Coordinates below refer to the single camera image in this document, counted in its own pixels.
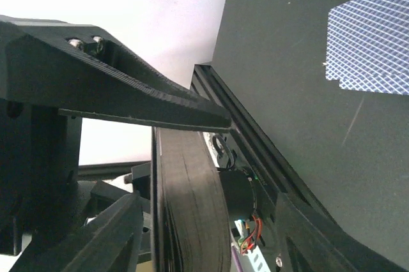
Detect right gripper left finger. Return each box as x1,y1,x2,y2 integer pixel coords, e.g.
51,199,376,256
11,193,143,271

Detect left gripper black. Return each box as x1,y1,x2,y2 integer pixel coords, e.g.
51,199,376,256
1,98,90,256

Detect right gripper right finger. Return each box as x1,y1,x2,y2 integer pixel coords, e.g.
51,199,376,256
275,193,405,272

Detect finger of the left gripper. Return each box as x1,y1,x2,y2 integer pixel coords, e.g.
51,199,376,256
151,128,231,271
1,16,231,132

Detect dealt card player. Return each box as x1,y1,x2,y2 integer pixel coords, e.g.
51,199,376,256
325,0,408,95

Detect left circuit board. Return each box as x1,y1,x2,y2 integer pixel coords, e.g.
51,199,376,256
231,211,263,256

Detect black aluminium rail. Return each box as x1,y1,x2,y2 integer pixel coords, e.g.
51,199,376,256
192,64,336,223

